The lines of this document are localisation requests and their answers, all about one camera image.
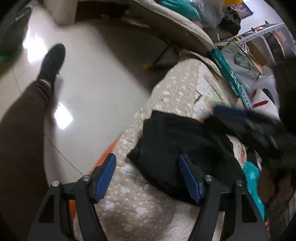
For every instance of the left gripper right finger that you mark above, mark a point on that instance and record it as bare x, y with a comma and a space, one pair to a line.
242, 219

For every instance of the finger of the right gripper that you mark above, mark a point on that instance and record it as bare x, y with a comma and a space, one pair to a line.
229, 125
227, 113

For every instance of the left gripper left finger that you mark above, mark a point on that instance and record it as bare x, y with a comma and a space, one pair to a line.
53, 219

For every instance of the black pants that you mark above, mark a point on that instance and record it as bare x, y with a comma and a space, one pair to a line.
165, 136

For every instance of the light blue patterned box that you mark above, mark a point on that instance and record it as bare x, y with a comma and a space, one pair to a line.
245, 98

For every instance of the teal star blanket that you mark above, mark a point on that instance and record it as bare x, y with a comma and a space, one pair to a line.
252, 175

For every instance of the grey document bag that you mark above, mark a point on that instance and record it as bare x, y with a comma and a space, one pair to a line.
242, 66

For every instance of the white paper bag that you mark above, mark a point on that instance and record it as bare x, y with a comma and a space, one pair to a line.
265, 98

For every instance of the person leg brown trousers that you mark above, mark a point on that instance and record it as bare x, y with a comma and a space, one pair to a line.
23, 178

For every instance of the green tissue pack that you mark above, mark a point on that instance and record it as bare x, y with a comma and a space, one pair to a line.
217, 57

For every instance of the white metal shelf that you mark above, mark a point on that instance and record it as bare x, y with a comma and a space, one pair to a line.
268, 43

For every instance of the heart pattern quilt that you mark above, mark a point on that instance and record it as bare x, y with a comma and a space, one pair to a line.
147, 198

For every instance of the beige cushion pad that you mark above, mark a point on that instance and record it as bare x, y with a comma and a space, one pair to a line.
175, 27

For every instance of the clear plastic bag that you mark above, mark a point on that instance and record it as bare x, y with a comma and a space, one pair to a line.
210, 11

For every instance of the teal plush towel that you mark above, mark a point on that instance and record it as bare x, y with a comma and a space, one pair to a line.
182, 7

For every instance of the black shoe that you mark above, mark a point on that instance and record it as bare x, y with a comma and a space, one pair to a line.
52, 63

